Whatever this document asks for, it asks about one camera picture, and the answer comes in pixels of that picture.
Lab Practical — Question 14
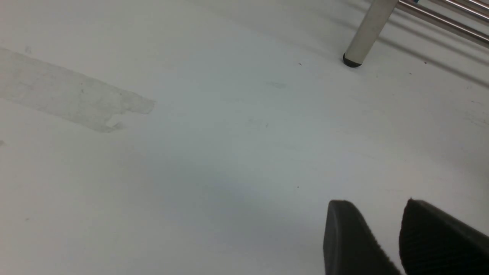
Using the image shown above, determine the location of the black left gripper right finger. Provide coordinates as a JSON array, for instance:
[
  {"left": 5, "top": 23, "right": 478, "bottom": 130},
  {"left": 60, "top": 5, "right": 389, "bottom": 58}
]
[{"left": 399, "top": 199, "right": 489, "bottom": 275}]

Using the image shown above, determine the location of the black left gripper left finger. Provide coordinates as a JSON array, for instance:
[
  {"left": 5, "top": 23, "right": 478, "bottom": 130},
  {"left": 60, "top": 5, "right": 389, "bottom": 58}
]
[{"left": 323, "top": 200, "right": 402, "bottom": 275}]

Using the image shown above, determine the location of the stainless steel shoe rack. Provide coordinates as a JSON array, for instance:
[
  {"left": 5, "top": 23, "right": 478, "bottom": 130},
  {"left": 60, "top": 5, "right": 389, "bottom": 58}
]
[{"left": 342, "top": 0, "right": 488, "bottom": 68}]

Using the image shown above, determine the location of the clear tape strip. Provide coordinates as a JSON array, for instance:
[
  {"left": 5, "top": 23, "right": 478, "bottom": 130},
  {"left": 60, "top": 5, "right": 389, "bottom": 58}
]
[{"left": 0, "top": 48, "right": 154, "bottom": 133}]

